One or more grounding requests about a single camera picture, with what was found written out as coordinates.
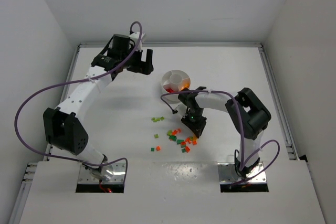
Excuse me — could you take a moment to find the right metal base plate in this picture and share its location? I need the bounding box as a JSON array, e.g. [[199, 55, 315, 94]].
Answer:
[[218, 162, 267, 185]]

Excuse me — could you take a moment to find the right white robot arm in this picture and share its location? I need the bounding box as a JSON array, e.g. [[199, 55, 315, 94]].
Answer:
[[178, 87, 271, 178]]

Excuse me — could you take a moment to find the white divided round container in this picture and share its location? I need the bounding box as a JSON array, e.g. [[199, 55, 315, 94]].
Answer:
[[161, 70, 191, 103]]

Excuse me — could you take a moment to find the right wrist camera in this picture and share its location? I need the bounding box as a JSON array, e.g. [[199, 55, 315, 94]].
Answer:
[[173, 103, 187, 116]]

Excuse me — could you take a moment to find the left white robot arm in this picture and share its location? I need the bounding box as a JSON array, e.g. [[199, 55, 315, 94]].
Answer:
[[43, 32, 154, 169]]

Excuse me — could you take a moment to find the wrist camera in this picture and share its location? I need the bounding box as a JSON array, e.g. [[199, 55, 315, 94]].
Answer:
[[173, 103, 187, 116], [129, 31, 146, 51]]

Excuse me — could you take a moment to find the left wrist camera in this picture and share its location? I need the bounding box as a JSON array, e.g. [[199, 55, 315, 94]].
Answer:
[[129, 31, 146, 51]]

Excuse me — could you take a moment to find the metal base plate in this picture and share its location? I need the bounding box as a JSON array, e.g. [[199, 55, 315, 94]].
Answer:
[[78, 162, 126, 185], [218, 162, 267, 185]]

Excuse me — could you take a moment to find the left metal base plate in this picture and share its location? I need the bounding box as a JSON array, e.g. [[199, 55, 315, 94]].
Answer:
[[78, 162, 126, 185]]

